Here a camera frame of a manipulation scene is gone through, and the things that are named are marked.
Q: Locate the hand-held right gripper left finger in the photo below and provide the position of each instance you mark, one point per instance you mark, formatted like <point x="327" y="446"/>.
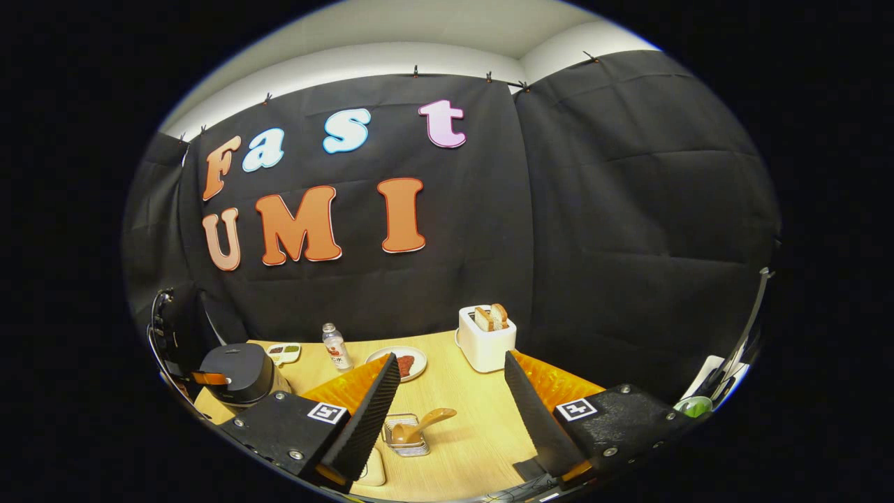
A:
<point x="360" y="426"/>

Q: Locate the white toaster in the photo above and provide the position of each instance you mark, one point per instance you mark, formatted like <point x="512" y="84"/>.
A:
<point x="485" y="349"/>

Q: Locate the white round plate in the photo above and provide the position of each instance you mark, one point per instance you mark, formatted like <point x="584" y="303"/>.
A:
<point x="419" y="360"/>

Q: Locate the toast slice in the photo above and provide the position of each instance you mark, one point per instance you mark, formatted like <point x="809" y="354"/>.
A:
<point x="499" y="316"/>
<point x="483" y="319"/>

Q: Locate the red meat piece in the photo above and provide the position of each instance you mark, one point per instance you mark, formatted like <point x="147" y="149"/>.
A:
<point x="405" y="365"/>

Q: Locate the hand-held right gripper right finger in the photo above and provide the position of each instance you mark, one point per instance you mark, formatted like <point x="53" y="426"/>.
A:
<point x="538" y="426"/>

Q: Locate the green round object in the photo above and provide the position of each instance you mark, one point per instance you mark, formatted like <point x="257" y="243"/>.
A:
<point x="695" y="406"/>

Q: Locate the wooden spoon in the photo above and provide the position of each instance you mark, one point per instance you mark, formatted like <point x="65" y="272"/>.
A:
<point x="426" y="423"/>

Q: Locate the white flat object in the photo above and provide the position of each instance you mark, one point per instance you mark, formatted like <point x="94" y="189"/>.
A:
<point x="705" y="377"/>

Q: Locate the white divided sauce dish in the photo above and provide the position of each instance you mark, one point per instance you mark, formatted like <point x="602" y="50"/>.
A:
<point x="283" y="353"/>

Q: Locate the small clear drink bottle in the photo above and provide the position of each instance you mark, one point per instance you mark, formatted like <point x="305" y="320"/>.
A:
<point x="338" y="353"/>

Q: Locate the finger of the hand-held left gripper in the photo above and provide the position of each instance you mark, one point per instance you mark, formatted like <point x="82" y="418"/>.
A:
<point x="209" y="378"/>

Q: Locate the dark grey rice cooker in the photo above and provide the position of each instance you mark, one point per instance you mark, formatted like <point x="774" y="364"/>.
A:
<point x="241" y="370"/>

